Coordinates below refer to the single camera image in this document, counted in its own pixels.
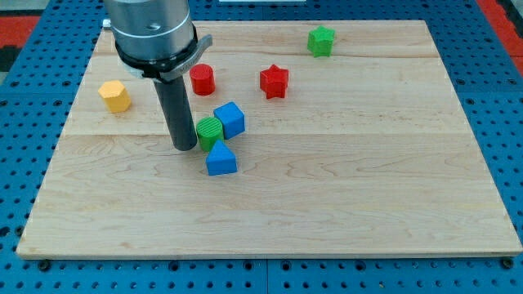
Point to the grey black tool mount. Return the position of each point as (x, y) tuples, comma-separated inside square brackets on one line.
[(167, 70)]

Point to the red cylinder block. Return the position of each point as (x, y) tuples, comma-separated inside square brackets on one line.
[(202, 79)]

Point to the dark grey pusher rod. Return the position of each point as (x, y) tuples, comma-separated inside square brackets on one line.
[(176, 109)]

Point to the blue triangle block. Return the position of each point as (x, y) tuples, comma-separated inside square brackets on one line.
[(221, 160)]

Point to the green cylinder block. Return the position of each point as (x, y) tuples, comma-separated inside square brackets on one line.
[(209, 131)]

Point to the blue cube block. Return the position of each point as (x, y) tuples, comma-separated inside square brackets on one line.
[(232, 119)]

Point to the red star block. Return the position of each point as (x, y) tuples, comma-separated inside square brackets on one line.
[(274, 82)]

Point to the yellow hexagon block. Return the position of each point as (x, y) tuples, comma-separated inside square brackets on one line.
[(115, 96)]

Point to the wooden board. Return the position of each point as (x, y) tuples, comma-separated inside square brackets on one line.
[(369, 155)]

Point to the green star block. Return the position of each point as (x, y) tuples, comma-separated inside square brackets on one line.
[(320, 41)]

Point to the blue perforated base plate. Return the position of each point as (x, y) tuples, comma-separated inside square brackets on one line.
[(41, 85)]

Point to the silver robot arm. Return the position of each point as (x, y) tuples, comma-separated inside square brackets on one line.
[(156, 39)]

